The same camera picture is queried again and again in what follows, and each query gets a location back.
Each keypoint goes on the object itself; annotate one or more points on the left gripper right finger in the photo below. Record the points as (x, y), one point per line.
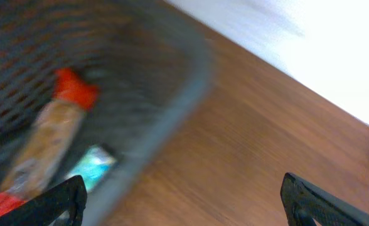
(306, 204)

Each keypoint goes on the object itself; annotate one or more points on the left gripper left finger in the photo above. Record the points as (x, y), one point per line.
(69, 196)

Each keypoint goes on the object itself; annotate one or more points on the teal tissue pack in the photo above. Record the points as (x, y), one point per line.
(93, 166)

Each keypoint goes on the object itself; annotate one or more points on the orange spaghetti packet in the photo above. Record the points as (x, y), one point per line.
(50, 137)

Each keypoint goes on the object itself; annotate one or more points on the grey plastic mesh basket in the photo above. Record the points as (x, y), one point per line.
(150, 65)

